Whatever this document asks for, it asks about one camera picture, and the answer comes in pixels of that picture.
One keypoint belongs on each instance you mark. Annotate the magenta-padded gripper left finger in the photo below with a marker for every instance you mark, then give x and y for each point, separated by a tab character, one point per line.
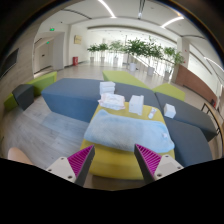
63	168

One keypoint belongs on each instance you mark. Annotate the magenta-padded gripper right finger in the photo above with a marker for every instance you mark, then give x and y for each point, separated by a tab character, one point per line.
166	166

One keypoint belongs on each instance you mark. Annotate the light blue towel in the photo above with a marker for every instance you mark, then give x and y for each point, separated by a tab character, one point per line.
126	131

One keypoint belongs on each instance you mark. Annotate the yellow upholstered seat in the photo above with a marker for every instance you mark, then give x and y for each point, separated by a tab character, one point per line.
110	163

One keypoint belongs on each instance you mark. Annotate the small white cube box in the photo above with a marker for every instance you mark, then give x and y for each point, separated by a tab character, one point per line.
169	110

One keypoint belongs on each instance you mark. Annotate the tall white box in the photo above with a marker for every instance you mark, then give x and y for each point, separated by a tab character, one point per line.
136	105

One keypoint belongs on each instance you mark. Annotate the long wooden bar table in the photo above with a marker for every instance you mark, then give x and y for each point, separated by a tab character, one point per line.
215	116

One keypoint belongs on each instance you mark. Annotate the blue upholstered bench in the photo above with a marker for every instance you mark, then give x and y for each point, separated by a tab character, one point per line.
73	96

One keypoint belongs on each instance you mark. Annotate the lime green upholstered bench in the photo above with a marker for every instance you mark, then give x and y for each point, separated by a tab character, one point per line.
40	83
123	77
170	91

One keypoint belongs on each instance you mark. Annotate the dark grey cube seat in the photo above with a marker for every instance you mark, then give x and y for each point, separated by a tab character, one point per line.
23	96

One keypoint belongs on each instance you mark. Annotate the white pink-printed tissue pack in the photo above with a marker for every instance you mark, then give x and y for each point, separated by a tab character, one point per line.
111	101

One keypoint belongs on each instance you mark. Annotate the brown wooden counter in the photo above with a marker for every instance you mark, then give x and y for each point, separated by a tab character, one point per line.
193	81

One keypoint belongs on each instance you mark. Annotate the stack of white napkin packs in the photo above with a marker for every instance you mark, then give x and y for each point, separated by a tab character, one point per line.
107	88

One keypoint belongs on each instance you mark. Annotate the red bin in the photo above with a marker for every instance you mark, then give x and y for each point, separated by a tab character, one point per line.
75	61

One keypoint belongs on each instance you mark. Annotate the row of potted green plants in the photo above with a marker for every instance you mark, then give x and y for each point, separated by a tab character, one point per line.
136	48

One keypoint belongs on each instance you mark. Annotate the green exit sign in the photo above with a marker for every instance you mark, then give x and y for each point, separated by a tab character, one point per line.
51	29

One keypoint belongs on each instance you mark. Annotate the ceiling strip lights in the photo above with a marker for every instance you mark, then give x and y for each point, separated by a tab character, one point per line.
108	9

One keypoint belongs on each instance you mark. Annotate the dark wall screen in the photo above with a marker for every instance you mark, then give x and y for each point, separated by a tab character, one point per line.
9	62

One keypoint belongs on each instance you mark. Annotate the framed wall picture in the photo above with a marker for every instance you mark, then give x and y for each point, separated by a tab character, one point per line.
78	39

